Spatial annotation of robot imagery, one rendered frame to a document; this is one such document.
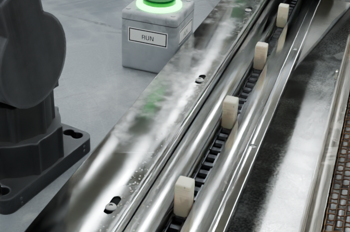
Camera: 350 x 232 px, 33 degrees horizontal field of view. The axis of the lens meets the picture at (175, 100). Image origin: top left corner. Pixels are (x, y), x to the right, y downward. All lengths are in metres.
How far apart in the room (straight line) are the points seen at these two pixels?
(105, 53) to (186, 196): 0.35
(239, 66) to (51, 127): 0.25
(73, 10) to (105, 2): 0.06
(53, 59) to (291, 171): 0.25
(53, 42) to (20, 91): 0.05
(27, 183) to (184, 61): 0.24
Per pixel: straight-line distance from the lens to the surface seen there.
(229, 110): 0.58
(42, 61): 0.47
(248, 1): 0.85
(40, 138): 0.52
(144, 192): 0.47
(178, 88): 0.60
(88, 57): 0.76
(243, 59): 0.70
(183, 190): 0.46
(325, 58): 0.81
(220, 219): 0.44
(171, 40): 0.69
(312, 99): 0.70
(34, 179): 0.53
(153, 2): 0.70
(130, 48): 0.72
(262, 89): 0.64
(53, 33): 0.47
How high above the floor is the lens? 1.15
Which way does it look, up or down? 30 degrees down
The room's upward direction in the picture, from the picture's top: 3 degrees clockwise
